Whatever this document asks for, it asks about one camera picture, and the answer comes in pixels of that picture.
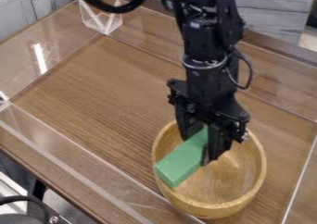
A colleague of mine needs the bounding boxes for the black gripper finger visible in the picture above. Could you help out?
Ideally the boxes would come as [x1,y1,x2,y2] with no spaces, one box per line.
[175,108,203,141]
[201,121,233,166]

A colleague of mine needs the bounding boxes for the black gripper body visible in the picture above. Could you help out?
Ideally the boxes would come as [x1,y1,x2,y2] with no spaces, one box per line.
[167,56,250,143]

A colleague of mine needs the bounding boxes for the green rectangular block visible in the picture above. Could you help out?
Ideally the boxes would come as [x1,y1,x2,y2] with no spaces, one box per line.
[154,128,209,189]

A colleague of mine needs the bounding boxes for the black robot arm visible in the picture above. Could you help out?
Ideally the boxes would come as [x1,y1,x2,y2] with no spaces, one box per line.
[84,0,250,165]

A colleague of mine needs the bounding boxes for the brown wooden bowl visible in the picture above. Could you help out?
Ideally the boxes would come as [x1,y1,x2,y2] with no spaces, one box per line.
[151,121,268,219]

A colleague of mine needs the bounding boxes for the black metal table leg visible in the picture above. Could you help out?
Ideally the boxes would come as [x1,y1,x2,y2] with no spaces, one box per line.
[27,180,64,224]

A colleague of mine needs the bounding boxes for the clear acrylic tray wall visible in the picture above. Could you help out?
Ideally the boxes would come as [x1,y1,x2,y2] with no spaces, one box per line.
[0,98,205,224]

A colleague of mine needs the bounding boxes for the clear acrylic corner bracket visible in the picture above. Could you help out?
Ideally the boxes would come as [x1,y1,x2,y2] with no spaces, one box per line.
[78,0,123,35]

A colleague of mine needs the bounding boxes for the black cable loop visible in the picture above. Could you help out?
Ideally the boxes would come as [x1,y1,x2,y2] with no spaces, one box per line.
[0,194,51,224]

